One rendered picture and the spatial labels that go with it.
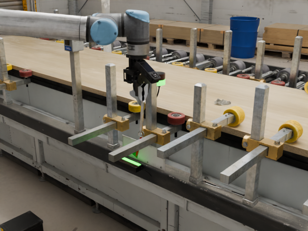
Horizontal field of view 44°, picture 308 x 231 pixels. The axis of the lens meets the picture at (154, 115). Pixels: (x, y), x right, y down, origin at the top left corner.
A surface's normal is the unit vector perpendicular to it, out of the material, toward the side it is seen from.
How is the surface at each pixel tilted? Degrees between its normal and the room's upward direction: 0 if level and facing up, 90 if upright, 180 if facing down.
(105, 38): 90
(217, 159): 90
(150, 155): 90
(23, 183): 0
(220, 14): 90
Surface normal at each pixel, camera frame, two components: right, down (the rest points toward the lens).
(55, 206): 0.00, -0.93
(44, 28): 0.07, 0.44
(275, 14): -0.56, 0.29
